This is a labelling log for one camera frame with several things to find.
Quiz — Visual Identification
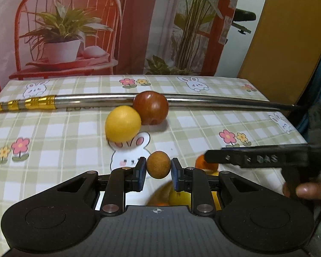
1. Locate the dark red apple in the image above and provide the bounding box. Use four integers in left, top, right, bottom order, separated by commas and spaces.
133, 91, 169, 125

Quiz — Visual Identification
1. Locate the yellow lemon on table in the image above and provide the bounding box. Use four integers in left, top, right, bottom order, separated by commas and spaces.
105, 106, 141, 143

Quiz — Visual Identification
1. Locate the black office chair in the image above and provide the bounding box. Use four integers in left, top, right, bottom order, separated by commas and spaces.
231, 8, 256, 35

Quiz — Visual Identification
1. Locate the checkered bunny tablecloth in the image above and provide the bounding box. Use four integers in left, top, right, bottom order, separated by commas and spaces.
0, 75, 304, 256

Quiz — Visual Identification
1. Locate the yellow green orange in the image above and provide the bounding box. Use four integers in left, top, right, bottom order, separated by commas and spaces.
208, 171, 221, 211

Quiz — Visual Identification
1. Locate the small brown longan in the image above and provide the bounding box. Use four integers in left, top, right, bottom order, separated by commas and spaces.
147, 151, 171, 179

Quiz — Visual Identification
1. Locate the wooden board panel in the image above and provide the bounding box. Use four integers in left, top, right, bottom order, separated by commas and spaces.
238, 0, 321, 105

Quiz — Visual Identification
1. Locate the teal fabric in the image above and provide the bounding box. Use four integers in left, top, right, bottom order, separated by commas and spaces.
296, 58, 321, 139

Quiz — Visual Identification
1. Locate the printed room backdrop cloth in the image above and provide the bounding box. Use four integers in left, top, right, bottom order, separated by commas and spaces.
0, 0, 238, 87

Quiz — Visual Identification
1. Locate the mandarin in plate left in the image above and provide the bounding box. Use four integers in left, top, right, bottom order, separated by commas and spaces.
147, 182, 173, 206

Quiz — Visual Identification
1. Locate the steel clothes pole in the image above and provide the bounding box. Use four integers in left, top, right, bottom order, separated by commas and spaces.
0, 91, 297, 113

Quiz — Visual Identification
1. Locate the person's right hand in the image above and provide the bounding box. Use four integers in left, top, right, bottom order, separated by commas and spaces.
282, 169, 321, 223

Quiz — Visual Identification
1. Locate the large yellow grapefruit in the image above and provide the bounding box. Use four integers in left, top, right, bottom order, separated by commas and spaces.
169, 188, 191, 207

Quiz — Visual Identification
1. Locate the mandarin behind plate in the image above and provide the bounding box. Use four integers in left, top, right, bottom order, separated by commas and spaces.
195, 154, 218, 173

